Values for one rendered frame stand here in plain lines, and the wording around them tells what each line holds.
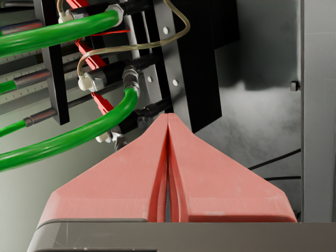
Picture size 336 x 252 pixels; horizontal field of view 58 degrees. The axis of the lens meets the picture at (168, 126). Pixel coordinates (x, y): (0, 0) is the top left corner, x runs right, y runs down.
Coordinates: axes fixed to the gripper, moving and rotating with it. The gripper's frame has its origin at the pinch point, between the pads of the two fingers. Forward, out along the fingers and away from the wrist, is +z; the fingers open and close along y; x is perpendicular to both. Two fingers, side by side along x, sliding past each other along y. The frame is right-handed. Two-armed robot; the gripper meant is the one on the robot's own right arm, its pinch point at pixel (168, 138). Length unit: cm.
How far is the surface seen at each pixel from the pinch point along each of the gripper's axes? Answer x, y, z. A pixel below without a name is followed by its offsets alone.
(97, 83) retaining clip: 10.7, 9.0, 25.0
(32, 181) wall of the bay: 42, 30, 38
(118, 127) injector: 18.5, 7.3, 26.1
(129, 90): 7.9, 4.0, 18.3
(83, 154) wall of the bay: 42, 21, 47
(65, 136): 7.0, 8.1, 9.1
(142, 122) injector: 18.1, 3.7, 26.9
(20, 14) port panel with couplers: 9, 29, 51
